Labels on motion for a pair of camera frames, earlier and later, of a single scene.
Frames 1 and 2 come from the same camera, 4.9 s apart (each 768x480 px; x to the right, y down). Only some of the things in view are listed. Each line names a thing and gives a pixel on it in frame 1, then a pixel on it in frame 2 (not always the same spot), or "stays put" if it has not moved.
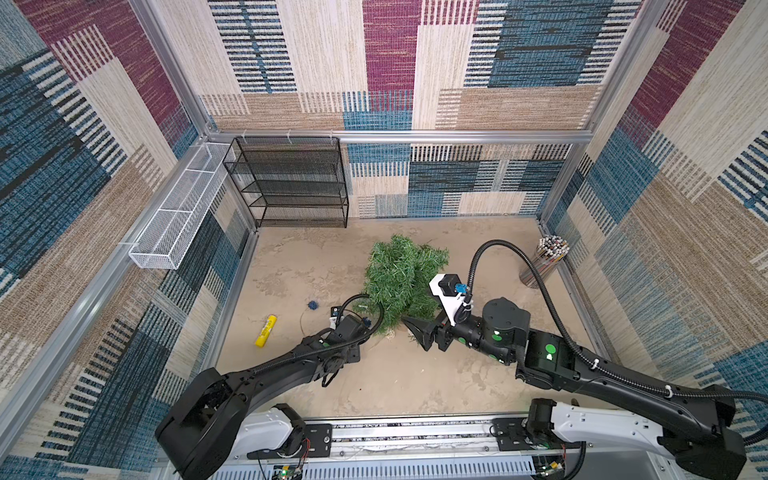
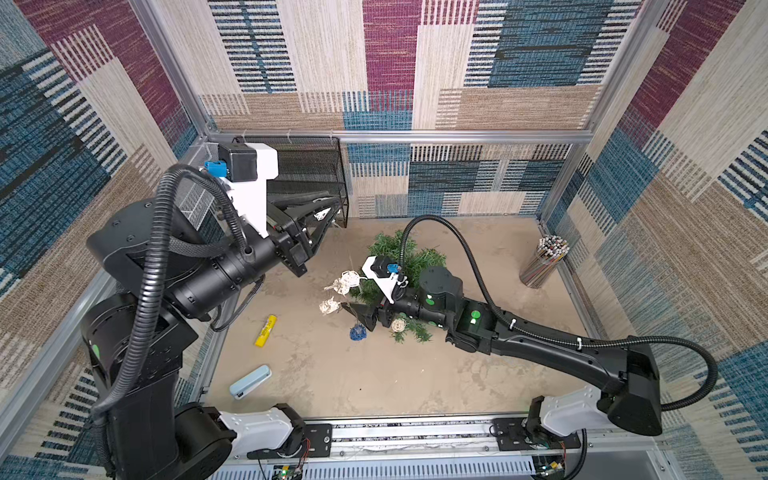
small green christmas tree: x=398 y=283 stays put
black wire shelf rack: x=290 y=181 stays put
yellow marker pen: x=262 y=337 stays put
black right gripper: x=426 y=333 to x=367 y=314
